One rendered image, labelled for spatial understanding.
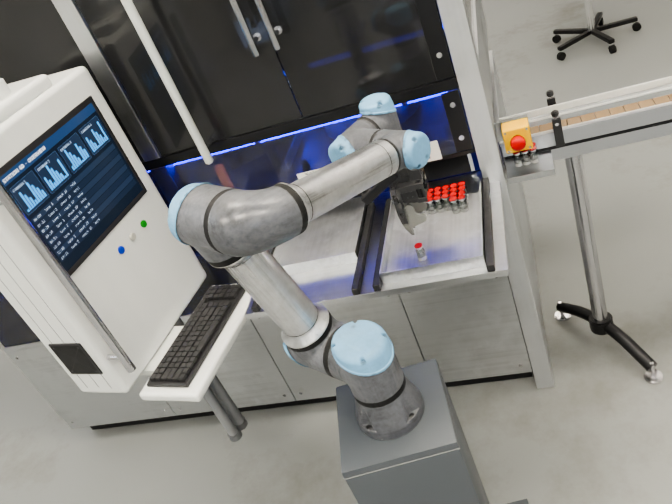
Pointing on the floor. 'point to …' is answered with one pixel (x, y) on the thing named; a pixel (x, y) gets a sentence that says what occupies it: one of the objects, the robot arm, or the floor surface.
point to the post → (487, 149)
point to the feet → (612, 337)
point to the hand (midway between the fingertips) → (409, 227)
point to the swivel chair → (592, 30)
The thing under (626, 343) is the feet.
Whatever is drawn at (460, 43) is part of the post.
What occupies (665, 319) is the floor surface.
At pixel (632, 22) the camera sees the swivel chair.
